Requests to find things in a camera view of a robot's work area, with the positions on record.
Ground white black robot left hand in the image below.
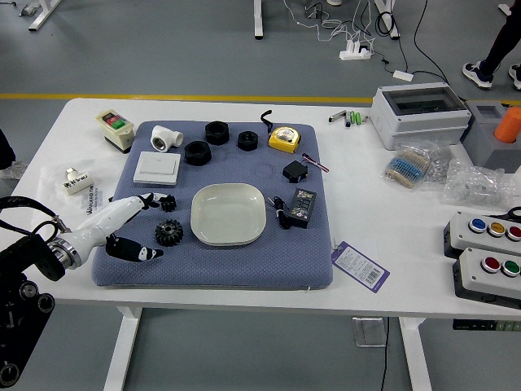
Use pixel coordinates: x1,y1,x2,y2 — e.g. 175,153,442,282
69,191,166,265

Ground big black gear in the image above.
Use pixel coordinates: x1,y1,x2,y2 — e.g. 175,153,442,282
154,219,184,248

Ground big black hex nut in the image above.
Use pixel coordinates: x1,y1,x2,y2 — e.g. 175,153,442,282
184,140,212,166
204,121,230,145

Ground small black hex nut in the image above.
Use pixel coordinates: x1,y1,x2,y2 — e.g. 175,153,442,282
237,130,259,152

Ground three-button control box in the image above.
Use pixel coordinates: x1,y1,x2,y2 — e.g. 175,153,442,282
443,210,521,261

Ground red-green button control box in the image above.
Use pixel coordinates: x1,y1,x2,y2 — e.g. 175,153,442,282
452,247,521,309

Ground clear printed plastic bag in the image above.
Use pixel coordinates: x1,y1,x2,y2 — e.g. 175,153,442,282
38,162,118,252

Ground small white labelled block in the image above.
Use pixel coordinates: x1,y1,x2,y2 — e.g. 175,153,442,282
63,166,94,196

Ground blue-grey cushion mat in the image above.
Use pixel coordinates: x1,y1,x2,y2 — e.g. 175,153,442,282
90,121,335,291

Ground white pipe tee fitting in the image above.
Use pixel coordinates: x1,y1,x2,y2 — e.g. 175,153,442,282
149,125,185,152

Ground white square plate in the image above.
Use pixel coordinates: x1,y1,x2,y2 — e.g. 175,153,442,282
190,182,268,247

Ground person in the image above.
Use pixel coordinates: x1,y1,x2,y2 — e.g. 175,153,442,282
0,129,29,181
462,0,521,90

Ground yellow tape measure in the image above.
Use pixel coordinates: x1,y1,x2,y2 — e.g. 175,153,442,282
260,109,302,155

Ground black digital meter module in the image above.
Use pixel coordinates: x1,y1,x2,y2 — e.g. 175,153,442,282
287,188,317,228

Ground white background table leg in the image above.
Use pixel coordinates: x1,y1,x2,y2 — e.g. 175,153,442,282
374,0,402,41
253,0,265,41
28,0,62,32

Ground purple product tag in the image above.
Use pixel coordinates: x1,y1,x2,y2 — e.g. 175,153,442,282
331,239,391,293

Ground silver floor plate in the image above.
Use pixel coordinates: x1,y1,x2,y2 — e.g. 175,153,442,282
352,317,387,348

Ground white power strip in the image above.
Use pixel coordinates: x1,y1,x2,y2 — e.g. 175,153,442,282
339,38,374,61

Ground bag of resistors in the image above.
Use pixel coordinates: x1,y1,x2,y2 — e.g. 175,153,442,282
380,140,435,191

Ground bag of small screws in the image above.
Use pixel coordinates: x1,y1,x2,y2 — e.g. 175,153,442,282
422,140,453,182

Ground clear bubble bag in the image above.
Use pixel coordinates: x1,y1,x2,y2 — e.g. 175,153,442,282
441,158,517,211

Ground grey plastic block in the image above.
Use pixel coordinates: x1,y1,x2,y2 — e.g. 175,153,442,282
461,99,521,174

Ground black table control panel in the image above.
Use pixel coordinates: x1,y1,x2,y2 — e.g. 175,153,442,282
452,319,521,332

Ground orange cylinder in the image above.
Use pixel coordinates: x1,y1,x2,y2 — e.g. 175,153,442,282
493,106,521,143

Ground white wall switch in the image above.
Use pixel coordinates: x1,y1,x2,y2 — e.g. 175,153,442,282
133,151,182,187

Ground cream red-green push-button switch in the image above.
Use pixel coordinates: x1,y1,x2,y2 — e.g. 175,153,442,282
95,109,134,155

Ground black meter cable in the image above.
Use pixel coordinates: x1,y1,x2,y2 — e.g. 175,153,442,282
267,195,292,230

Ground black servo with wires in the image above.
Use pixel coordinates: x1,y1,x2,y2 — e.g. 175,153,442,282
282,152,331,184

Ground white cable tangle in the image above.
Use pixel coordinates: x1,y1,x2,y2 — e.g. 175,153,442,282
282,0,376,46

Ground grey enclosure with clear lid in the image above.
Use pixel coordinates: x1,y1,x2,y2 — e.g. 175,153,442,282
370,82,472,151

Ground black coiled cable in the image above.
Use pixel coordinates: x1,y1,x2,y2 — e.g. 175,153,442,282
374,11,409,73

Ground black floor cable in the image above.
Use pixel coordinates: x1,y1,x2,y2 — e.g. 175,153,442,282
413,0,451,86

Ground black-handled scissors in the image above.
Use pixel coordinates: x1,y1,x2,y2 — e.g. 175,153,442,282
486,206,521,223

